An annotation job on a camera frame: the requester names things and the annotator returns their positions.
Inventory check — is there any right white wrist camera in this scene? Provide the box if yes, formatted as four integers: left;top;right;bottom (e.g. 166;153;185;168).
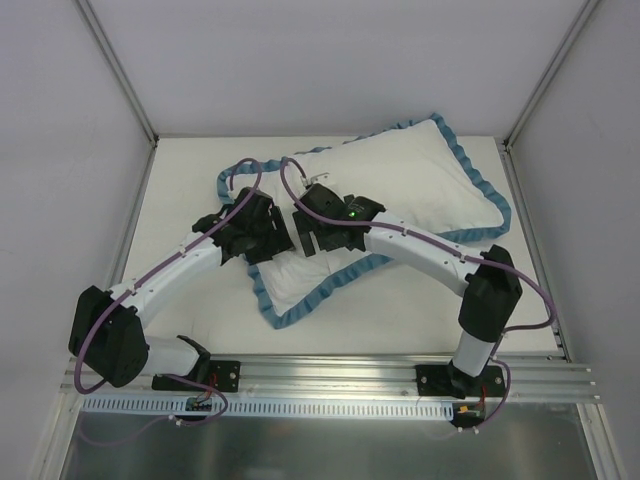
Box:
300;172;330;188

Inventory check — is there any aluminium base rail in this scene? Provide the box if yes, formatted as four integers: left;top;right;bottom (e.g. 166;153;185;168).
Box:
59;352;599;401

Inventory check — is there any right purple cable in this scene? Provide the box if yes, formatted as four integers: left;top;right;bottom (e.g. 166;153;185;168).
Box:
279;156;554;441

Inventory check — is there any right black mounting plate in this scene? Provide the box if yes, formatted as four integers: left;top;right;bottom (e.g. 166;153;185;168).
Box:
415;363;506;400

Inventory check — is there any blue patterned pillowcase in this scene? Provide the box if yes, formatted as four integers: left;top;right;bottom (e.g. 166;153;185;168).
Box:
215;112;514;331

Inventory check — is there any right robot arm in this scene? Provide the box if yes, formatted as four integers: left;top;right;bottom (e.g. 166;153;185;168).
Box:
293;184;522;399

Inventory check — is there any left aluminium frame post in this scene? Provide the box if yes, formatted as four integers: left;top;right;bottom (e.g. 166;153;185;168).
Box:
74;0;160;142

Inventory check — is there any aluminium frame post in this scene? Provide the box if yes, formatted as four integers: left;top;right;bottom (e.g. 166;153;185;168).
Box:
502;0;604;147
74;0;160;142

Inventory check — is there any black mounting plate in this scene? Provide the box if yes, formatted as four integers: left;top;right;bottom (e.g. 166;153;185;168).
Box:
151;357;241;393
415;363;506;400

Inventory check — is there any white slotted cable duct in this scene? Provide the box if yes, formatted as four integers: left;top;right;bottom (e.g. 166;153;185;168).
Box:
82;394;454;421

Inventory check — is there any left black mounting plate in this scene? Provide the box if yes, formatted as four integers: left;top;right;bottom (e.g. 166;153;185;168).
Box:
151;357;241;393

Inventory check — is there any white pillow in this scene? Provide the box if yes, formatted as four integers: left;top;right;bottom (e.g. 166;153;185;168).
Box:
227;118;504;316

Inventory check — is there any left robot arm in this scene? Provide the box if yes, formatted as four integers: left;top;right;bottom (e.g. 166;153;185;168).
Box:
68;187;293;394

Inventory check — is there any right aluminium frame post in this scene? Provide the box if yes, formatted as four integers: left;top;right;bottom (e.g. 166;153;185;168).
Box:
502;0;604;147

